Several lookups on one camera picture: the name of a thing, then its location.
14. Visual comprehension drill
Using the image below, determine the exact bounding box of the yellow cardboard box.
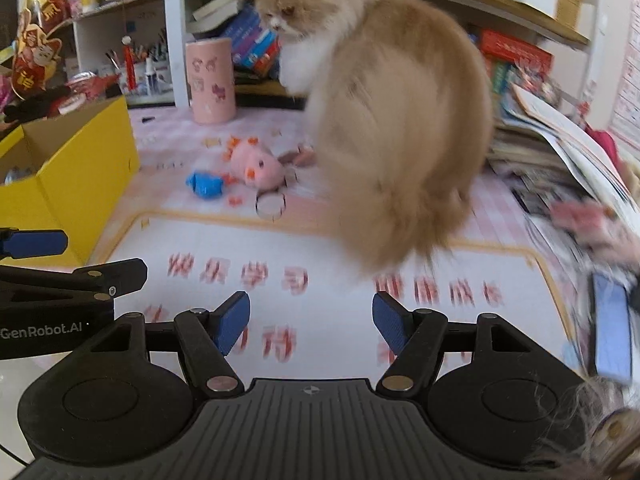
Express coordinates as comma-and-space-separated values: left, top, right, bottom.
1, 96, 140, 269

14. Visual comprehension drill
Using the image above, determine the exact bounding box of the pink checkered tablecloth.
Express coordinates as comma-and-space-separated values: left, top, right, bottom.
92, 107, 582, 379

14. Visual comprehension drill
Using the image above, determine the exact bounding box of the blue toy piece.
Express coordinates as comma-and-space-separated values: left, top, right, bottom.
186, 171, 224, 200

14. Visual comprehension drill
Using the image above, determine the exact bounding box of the pink plush doll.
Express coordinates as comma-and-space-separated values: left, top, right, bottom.
224, 136, 285, 191

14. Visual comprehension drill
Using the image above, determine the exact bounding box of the black smartphone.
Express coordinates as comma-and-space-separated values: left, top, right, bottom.
591, 273, 632, 385

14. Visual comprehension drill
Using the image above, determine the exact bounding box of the pink plush slipper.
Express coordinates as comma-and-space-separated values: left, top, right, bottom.
549, 200, 639, 272

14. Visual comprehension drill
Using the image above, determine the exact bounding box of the stack of magazines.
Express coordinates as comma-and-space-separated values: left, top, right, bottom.
487, 84, 639, 233

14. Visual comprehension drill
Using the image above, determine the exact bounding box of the orange white fluffy cat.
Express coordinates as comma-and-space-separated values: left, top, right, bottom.
254, 0, 494, 272

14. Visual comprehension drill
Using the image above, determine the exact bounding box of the pink cylindrical cup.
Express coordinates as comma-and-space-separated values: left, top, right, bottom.
186, 37, 236, 125

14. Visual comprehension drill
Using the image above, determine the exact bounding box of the red dictionary book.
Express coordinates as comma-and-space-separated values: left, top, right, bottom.
480, 29, 553, 74

